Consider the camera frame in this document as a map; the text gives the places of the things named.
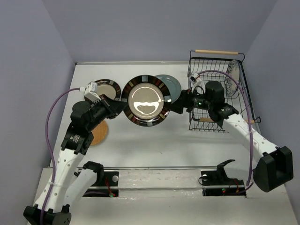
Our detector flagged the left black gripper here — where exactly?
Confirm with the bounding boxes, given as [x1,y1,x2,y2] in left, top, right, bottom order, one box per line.
[86,93,128,131]

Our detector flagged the black rimmed plate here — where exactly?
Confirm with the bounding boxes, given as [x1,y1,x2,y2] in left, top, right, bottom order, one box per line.
[95,79,121,101]
[121,75,172,127]

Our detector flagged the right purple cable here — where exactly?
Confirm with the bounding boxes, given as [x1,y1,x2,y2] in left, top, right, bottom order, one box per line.
[198,70,255,192]

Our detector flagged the black wire dish rack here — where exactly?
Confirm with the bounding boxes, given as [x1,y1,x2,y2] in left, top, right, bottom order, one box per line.
[187,50,261,131]

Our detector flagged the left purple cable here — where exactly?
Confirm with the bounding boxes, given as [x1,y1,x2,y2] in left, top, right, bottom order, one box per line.
[38,87,86,225]

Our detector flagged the orange woven coaster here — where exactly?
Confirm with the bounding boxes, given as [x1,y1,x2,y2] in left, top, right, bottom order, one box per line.
[91,121,108,146]

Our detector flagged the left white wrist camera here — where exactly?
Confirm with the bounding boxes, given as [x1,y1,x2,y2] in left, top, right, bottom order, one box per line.
[79,82,100,103]

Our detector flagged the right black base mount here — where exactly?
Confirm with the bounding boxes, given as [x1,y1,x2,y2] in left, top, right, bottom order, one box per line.
[198,159,246,197]

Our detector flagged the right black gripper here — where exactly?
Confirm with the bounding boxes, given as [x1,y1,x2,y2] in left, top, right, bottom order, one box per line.
[167,87,213,114]

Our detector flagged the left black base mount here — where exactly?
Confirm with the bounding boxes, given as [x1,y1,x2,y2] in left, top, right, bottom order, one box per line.
[83,171,119,197]

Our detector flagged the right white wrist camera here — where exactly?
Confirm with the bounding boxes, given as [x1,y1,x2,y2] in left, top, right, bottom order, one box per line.
[189,73,202,92]

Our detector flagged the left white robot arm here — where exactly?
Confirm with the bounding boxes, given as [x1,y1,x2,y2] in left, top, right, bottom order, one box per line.
[23,95,127,225]

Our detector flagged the blue floral plate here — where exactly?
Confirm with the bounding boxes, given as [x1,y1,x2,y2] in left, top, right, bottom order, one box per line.
[224,60,240,98]

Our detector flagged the purple cable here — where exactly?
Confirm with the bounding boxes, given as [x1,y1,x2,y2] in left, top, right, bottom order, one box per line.
[198,70,255,192]
[38,87,86,225]

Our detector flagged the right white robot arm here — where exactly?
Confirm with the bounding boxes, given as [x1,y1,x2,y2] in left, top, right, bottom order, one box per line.
[170,81,293,192]

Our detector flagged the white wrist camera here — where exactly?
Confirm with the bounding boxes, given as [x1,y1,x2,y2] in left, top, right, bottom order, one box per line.
[189,73,202,92]
[79,82,100,103]

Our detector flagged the teal plate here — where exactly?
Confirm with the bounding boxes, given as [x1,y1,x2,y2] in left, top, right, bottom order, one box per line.
[155,75,182,103]

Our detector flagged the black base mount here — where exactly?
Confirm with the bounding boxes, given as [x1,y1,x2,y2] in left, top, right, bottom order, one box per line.
[83,171,119,197]
[198,159,246,197]

